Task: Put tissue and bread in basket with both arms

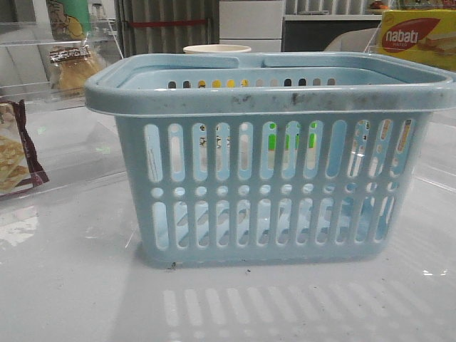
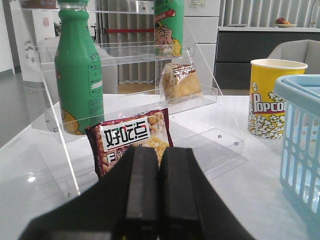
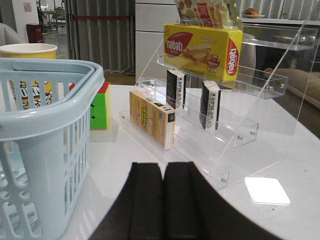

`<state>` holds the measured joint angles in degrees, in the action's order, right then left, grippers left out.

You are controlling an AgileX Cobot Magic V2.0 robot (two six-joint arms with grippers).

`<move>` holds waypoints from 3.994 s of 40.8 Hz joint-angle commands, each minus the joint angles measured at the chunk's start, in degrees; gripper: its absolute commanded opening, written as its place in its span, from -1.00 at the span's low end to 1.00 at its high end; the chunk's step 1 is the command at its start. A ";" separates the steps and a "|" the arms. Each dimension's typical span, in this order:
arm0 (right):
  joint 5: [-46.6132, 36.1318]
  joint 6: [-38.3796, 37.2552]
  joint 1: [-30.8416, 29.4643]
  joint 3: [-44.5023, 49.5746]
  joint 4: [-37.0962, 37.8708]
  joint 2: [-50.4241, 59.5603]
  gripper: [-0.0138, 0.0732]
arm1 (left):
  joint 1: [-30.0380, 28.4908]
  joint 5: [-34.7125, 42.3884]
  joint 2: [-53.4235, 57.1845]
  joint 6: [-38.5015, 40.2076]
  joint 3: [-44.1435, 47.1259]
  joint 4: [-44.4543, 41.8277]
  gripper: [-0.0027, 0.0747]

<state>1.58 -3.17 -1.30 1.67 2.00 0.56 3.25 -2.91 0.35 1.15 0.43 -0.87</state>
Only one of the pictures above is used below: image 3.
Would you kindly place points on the yellow nabati wafer box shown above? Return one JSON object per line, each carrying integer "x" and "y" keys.
{"x": 212, "y": 53}

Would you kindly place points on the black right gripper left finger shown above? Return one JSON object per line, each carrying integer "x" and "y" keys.
{"x": 137, "y": 212}

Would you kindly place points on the red bin in background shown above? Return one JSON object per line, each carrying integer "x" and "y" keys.
{"x": 34, "y": 33}

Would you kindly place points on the red barrier belt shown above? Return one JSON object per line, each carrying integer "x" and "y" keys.
{"x": 101, "y": 17}

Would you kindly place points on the colourful puzzle cube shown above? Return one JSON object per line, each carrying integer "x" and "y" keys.
{"x": 100, "y": 108}

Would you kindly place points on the yellow popcorn paper cup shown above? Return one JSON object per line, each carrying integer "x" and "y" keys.
{"x": 27, "y": 51}

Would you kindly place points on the plate with fruit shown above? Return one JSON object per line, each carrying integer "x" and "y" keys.
{"x": 251, "y": 13}

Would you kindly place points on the black tissue pack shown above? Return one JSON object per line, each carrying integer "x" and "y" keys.
{"x": 175, "y": 88}
{"x": 210, "y": 105}

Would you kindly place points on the clear acrylic display shelf right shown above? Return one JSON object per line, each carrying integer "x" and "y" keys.
{"x": 277, "y": 90}

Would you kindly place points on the white square coaster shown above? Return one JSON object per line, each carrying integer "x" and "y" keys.
{"x": 266, "y": 191}

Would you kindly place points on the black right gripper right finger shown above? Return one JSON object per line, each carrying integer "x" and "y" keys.
{"x": 193, "y": 209}

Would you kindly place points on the snack bag on top shelf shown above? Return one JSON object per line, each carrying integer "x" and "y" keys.
{"x": 219, "y": 14}

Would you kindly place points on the light blue plastic basket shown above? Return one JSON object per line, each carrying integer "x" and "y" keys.
{"x": 44, "y": 143}

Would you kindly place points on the beige tissue pack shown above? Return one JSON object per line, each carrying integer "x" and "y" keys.
{"x": 157, "y": 120}

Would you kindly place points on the black tissue pack on shelf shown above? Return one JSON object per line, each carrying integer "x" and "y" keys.
{"x": 210, "y": 105}

